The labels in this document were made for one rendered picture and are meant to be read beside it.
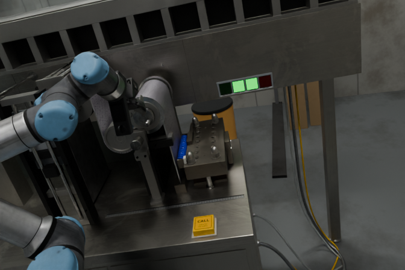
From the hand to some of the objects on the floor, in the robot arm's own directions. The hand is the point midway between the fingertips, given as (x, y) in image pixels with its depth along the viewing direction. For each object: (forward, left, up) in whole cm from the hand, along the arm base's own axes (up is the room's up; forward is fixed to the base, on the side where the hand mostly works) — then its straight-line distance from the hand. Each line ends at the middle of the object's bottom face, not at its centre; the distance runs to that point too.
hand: (137, 115), depth 108 cm
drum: (+178, +19, -130) cm, 221 cm away
